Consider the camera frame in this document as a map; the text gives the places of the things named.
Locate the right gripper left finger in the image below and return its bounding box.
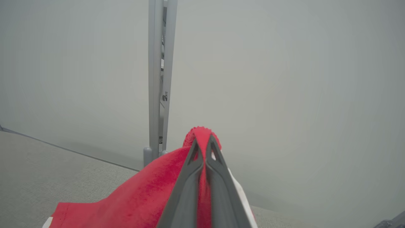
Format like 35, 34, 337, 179
157, 139, 203, 228

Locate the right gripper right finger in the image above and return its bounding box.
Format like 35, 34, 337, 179
206, 135, 253, 228

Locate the red and white jersey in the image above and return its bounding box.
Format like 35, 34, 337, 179
42, 126, 258, 228

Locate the grey metal stand leg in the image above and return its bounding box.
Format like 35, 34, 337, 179
373, 210, 405, 228

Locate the grey metal partition post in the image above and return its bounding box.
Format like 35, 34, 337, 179
143, 0, 178, 168

